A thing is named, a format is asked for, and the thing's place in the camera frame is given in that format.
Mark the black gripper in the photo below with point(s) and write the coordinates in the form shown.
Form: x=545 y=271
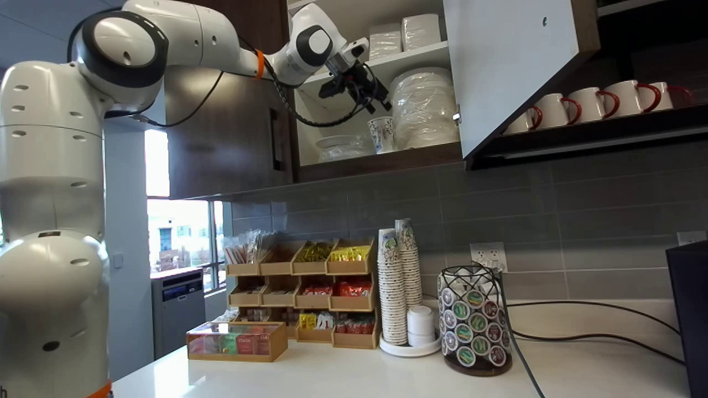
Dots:
x=350 y=77

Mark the clear plastic coffee cup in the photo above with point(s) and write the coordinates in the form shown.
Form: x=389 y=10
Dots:
x=380 y=136

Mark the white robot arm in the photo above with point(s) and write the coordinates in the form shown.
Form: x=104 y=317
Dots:
x=54 y=267

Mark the dark wood upper cabinet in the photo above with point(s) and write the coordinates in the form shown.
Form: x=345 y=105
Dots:
x=235 y=136

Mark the open white cabinet door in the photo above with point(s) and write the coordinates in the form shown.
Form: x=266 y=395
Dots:
x=505 y=53

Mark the tall paper cup stack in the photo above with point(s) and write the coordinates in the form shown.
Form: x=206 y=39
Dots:
x=389 y=288

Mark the white cup lid stack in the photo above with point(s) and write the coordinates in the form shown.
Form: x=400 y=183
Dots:
x=420 y=325

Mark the white round cup tray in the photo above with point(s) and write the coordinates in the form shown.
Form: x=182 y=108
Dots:
x=410 y=351

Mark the white napkin stack left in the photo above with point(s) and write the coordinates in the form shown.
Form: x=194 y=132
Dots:
x=383 y=40

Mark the stack of white plates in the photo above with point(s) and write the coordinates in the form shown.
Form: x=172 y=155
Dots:
x=422 y=109

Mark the wooden tea organizer rack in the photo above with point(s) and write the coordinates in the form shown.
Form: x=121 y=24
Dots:
x=318 y=291

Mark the wooden tea bag box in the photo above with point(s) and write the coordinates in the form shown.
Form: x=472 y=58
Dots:
x=255 y=341

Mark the stainless dishwasher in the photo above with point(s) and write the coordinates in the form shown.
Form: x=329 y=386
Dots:
x=178 y=307

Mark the white red-handled mug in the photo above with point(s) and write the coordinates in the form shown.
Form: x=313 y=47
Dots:
x=525 y=123
x=591 y=105
x=672 y=97
x=553 y=112
x=630 y=98

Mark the white wall outlet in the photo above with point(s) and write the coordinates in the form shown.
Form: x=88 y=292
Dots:
x=489 y=256

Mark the wire coffee pod carousel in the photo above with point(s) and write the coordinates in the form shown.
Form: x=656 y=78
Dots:
x=473 y=331

